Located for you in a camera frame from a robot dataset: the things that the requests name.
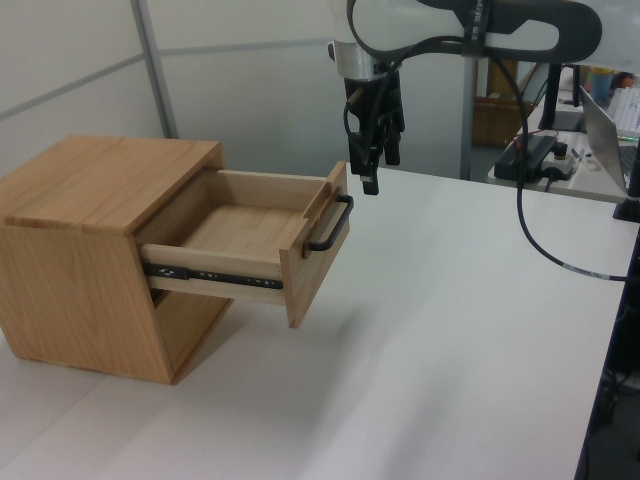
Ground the black metal drawer handle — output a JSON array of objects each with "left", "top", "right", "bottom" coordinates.
[{"left": 305, "top": 194, "right": 356, "bottom": 253}]

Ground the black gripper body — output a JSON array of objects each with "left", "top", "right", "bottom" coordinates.
[{"left": 342, "top": 73, "right": 405, "bottom": 134}]

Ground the blue and yellow can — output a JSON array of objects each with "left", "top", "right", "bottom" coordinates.
[{"left": 589, "top": 66, "right": 615, "bottom": 97}]

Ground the black drawer slide rail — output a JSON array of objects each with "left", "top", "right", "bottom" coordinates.
[{"left": 144, "top": 261, "right": 284, "bottom": 292}]

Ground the black power box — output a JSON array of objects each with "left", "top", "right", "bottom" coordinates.
[{"left": 494, "top": 135, "right": 558, "bottom": 180}]

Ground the grey side desk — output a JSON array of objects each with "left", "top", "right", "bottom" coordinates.
[{"left": 486, "top": 122, "right": 640, "bottom": 205}]

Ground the grey emergency stop button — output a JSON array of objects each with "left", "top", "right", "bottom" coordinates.
[{"left": 541, "top": 141, "right": 577, "bottom": 183}]

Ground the grey partition post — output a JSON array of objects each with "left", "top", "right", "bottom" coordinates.
[{"left": 131, "top": 0, "right": 180, "bottom": 140}]

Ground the black stand post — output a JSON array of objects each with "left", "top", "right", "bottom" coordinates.
[{"left": 612, "top": 169, "right": 640, "bottom": 224}]

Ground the wooden drawer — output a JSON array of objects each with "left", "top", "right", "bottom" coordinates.
[{"left": 138, "top": 160, "right": 350, "bottom": 331}]

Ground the white keyboard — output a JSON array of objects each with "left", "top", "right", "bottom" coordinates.
[{"left": 611, "top": 83, "right": 640, "bottom": 137}]

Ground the wooden cabinet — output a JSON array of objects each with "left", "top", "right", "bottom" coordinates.
[{"left": 0, "top": 134, "right": 234, "bottom": 387}]

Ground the silver laptop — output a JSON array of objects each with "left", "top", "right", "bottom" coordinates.
[{"left": 578, "top": 84, "right": 640, "bottom": 194}]

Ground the brown cardboard box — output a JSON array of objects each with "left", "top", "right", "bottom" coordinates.
[{"left": 471, "top": 96, "right": 527, "bottom": 149}]

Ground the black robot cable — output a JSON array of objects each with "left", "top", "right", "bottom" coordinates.
[{"left": 342, "top": 0, "right": 630, "bottom": 283}]

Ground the black monitor stand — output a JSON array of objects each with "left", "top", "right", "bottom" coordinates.
[{"left": 536, "top": 61, "right": 587, "bottom": 133}]

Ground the black velcro cable strap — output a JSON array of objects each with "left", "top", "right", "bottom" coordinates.
[{"left": 458, "top": 0, "right": 490, "bottom": 59}]

